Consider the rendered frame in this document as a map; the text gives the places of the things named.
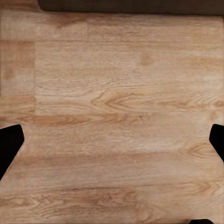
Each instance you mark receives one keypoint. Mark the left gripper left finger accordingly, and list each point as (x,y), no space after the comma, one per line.
(11,140)

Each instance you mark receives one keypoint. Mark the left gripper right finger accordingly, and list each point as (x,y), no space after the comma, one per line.
(217,139)

